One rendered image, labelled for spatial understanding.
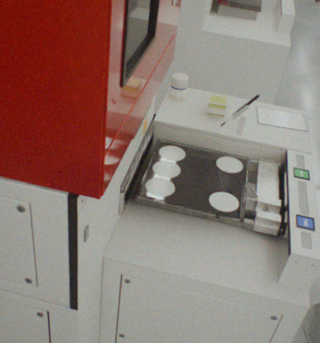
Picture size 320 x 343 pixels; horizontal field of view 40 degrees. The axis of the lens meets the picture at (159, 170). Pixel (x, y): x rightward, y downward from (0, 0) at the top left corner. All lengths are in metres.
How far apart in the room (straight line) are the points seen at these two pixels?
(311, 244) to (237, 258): 0.23
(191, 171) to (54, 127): 0.82
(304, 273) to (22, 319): 0.83
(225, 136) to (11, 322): 0.99
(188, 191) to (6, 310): 0.67
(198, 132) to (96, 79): 0.99
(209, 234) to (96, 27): 0.91
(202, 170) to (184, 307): 0.50
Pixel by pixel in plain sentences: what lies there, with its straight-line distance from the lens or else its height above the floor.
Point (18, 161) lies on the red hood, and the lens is 0.96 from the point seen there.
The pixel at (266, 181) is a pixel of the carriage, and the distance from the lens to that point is 1.68.
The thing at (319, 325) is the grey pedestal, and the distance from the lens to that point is 2.27.
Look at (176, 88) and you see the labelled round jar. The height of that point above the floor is 1.02.
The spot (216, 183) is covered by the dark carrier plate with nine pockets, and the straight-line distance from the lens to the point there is 1.56.
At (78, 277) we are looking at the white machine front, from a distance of 1.14.
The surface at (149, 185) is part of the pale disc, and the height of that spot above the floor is 0.90.
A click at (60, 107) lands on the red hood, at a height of 1.43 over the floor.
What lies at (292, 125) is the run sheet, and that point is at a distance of 1.90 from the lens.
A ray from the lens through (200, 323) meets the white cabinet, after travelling 1.50.
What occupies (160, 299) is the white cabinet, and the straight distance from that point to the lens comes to 1.44.
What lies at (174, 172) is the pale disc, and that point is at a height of 0.90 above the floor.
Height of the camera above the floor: 1.84
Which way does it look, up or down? 37 degrees down
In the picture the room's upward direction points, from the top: 8 degrees clockwise
